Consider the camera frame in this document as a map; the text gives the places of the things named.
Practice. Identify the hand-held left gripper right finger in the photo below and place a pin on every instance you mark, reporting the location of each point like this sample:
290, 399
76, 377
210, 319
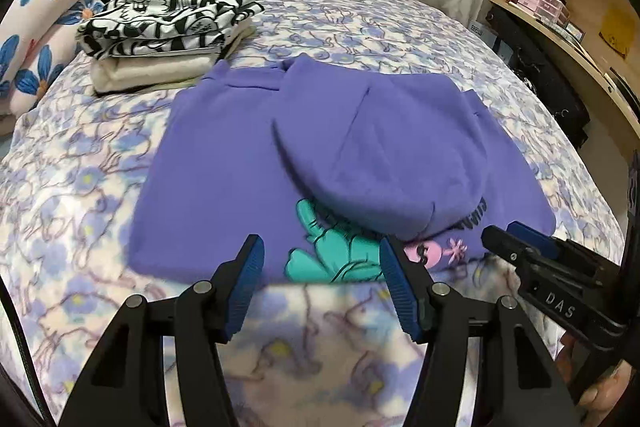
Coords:
400, 287

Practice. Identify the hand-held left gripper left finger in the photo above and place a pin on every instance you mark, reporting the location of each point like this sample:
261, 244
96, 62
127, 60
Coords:
246, 287

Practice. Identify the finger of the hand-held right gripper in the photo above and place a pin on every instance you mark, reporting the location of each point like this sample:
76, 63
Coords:
505, 247
535, 239

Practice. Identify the purple hoodie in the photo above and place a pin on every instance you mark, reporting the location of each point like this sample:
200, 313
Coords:
225, 167

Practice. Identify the person's right hand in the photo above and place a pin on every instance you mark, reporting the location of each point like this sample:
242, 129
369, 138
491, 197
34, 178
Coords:
607, 394

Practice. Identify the black bag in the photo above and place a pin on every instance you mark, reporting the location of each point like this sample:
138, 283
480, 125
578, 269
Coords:
540, 67

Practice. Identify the white box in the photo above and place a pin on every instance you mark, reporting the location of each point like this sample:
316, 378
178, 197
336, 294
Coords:
482, 34

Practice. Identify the yellow paper bag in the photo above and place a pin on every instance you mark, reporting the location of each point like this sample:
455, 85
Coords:
616, 32

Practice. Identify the stack of pink boxes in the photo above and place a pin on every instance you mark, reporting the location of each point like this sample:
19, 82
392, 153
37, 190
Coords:
542, 4

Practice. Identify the cream folded garment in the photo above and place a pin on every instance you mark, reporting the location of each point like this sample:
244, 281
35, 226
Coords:
150, 72

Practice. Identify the purple floral bed cover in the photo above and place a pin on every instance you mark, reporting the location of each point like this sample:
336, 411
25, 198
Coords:
375, 22

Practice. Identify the black white printed folded garment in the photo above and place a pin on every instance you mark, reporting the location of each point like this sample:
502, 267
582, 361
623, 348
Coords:
175, 12

